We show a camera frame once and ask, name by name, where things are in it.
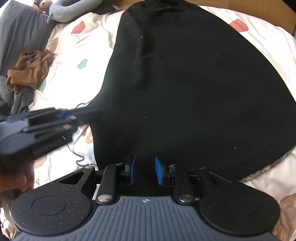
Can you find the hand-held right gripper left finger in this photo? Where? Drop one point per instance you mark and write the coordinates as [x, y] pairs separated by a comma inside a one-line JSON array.
[[132, 169]]

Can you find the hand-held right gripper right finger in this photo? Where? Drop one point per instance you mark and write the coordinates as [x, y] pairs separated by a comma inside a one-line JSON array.
[[158, 170]]

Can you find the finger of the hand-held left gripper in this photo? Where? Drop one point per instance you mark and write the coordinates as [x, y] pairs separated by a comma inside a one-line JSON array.
[[83, 114], [60, 129]]

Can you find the black knit garment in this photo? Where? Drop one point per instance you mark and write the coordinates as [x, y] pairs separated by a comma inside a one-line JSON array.
[[185, 81]]

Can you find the person's left hand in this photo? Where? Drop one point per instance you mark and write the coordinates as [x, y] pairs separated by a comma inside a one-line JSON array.
[[16, 176]]

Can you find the grey denim garment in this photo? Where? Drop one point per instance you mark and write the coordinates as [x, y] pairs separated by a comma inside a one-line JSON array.
[[22, 99]]

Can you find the brown cloth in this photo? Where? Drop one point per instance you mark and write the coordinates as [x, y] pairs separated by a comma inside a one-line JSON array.
[[27, 69]]

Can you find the cream printed bed sheet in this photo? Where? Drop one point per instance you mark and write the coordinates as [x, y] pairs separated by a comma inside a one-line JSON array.
[[76, 46]]

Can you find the dark grey pillow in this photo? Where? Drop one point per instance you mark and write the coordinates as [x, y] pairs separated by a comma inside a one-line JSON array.
[[20, 34]]

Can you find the grey neck pillow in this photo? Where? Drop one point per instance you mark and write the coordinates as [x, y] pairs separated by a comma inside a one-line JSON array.
[[67, 10]]

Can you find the dark cloth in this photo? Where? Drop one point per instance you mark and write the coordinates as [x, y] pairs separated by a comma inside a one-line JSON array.
[[108, 8]]

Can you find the brown stuffed toy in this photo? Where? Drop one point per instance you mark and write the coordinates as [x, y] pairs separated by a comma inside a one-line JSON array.
[[44, 7]]

